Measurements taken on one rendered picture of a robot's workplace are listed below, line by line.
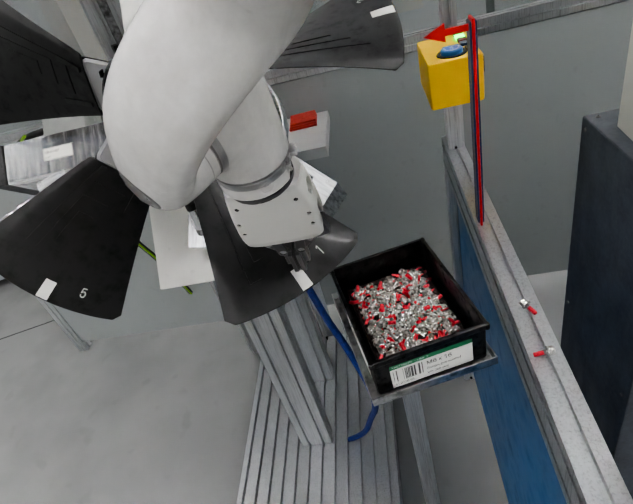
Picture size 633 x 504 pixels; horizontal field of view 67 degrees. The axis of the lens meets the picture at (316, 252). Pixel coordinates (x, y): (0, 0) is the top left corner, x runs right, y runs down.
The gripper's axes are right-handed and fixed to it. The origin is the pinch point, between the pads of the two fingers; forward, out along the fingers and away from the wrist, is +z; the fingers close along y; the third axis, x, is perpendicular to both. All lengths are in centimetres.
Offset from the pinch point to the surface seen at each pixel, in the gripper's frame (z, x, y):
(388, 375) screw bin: 12.0, 13.5, -9.1
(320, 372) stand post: 99, -22, 19
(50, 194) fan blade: -9.2, -10.9, 34.0
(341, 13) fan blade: -13.9, -30.5, -10.7
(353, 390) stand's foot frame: 101, -16, 9
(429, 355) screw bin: 11.3, 11.7, -14.9
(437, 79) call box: 8.0, -40.1, -25.2
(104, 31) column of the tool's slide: 2, -79, 49
